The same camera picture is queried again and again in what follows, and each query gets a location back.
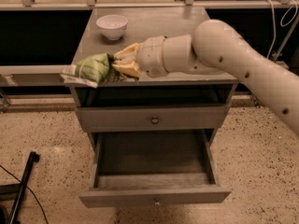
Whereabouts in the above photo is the white ceramic bowl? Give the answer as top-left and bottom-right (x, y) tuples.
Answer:
(96, 15), (128, 40)

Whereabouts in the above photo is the closed grey upper drawer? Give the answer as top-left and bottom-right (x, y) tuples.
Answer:
(76, 105), (230, 133)

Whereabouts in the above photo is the grey wooden drawer cabinet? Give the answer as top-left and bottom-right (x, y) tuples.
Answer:
(64, 6), (246, 209)

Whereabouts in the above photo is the green jalapeno chip bag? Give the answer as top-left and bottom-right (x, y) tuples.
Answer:
(60, 52), (138, 90)

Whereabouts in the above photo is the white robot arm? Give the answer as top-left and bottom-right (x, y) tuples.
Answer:
(112, 20), (299, 133)

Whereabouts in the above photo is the black metal stand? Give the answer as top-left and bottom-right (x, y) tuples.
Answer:
(0, 151), (39, 224)

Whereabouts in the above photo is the round brass drawer knob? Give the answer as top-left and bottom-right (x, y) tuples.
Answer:
(151, 117), (159, 124)

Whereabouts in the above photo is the open grey lower drawer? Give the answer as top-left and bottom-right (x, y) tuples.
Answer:
(79, 130), (231, 208)

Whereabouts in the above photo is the black floor cable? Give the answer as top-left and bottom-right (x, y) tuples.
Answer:
(0, 164), (50, 224)

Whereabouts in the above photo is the metal railing frame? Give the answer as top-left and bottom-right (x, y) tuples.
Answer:
(0, 0), (299, 114)

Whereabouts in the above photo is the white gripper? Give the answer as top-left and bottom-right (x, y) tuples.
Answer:
(112, 36), (168, 77)

